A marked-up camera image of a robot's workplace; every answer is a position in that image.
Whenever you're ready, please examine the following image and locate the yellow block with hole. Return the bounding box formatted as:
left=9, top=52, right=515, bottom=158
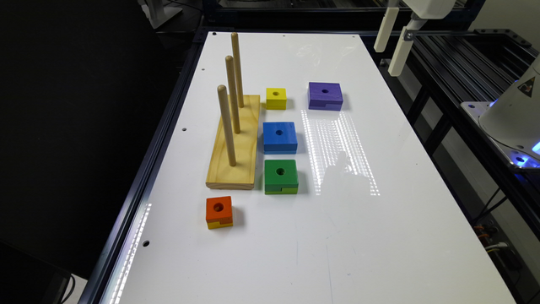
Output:
left=266, top=88, right=287, bottom=110

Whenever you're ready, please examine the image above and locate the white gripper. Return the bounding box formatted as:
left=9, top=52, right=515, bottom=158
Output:
left=374, top=0, right=456, bottom=77

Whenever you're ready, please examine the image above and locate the middle wooden peg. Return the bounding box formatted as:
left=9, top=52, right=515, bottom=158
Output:
left=225, top=56, right=240, bottom=134

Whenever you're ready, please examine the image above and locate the orange block with hole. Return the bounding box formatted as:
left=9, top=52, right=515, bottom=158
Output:
left=206, top=196, right=234, bottom=230

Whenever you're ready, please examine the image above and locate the wooden peg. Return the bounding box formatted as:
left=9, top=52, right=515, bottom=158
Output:
left=225, top=56, right=240, bottom=134
left=231, top=32, right=244, bottom=108
left=217, top=84, right=236, bottom=166

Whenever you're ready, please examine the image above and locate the wooden peg board base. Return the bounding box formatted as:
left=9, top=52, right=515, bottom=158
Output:
left=206, top=95, right=261, bottom=190

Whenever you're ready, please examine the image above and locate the purple block with hole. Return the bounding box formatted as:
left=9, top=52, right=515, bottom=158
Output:
left=308, top=82, right=343, bottom=111

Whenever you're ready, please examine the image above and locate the green block with hole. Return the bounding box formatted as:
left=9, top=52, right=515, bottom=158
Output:
left=264, top=160, right=299, bottom=194

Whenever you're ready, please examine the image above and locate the front wooden peg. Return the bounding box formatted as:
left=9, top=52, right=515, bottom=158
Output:
left=217, top=84, right=236, bottom=166

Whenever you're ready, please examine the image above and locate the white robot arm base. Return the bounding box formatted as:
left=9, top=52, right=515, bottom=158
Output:
left=461, top=59, right=539, bottom=172

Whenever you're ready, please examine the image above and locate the blue block with hole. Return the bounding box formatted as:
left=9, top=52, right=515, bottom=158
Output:
left=263, top=122, right=298, bottom=155

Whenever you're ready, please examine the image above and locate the rear wooden peg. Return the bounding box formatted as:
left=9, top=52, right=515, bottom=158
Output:
left=231, top=32, right=244, bottom=108

